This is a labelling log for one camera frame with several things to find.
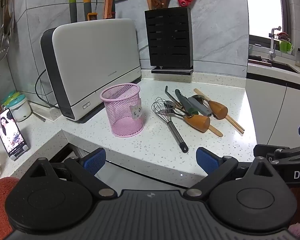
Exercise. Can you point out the black knife block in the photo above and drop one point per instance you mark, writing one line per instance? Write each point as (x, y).
(168, 40)

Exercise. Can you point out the pink mesh utensil holder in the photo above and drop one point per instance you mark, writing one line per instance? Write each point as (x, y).
(123, 120)

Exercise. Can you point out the orange kitchen tool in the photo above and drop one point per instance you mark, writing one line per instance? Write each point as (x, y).
(92, 16)

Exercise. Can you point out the smartphone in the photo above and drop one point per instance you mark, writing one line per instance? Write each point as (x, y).
(7, 130)

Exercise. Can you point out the bent metal straw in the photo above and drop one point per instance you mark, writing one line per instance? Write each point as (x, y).
(170, 95)

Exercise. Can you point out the metal whisk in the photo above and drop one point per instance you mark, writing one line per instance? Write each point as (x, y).
(176, 133)

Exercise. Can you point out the teal lidded container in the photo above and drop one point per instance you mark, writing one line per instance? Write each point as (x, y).
(8, 98)

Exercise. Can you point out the metal faucet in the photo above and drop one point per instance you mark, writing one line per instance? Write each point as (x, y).
(272, 47)

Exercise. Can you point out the red fuzzy clothing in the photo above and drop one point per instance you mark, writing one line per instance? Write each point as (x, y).
(0, 205)

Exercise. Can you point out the green cup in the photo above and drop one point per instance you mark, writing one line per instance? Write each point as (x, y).
(285, 47)

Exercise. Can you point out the grey phone stand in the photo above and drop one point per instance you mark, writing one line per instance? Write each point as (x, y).
(20, 152)

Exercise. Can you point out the white jar with teal lid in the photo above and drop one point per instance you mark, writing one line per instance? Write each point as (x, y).
(20, 110)

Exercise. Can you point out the clear bottle with black cap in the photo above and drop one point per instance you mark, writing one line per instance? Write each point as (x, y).
(299, 58)

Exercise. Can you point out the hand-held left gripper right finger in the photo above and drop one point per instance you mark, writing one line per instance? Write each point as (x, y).
(207, 161)

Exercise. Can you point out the metal mesh strainer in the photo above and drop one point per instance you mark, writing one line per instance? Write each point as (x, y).
(1, 52)

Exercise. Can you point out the kitchen sink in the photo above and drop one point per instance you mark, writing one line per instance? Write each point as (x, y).
(285, 66)

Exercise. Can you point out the white knife sterilizer appliance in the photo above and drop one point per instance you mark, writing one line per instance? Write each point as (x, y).
(95, 62)

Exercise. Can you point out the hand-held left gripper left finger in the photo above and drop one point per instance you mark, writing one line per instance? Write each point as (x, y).
(95, 161)

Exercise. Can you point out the metal rods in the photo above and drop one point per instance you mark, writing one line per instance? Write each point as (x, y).
(38, 116)

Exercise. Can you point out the white base cabinet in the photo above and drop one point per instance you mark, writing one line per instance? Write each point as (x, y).
(270, 105)

